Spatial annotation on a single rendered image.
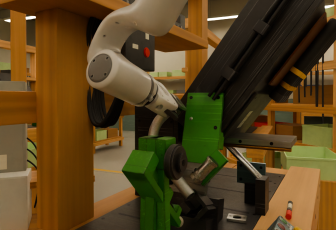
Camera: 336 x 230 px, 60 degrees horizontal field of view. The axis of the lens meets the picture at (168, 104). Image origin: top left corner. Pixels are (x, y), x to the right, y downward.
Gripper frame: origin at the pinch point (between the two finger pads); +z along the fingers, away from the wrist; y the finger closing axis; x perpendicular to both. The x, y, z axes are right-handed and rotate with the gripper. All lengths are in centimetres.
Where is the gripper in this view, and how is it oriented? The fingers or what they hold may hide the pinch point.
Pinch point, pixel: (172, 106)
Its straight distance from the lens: 84.8
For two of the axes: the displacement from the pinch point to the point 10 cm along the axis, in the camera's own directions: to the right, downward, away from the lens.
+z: 4.7, 2.5, 8.5
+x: -7.2, 6.6, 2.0
